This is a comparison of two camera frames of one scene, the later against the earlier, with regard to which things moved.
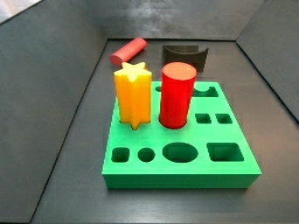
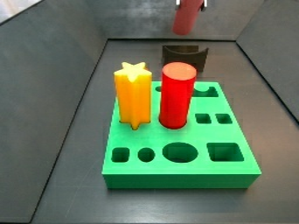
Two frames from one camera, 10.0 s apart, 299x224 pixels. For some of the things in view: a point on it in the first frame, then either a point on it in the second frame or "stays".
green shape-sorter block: (203, 156) stays
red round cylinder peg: (178, 82) stays
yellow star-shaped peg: (134, 85) stays
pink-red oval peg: (123, 55) → (186, 16)
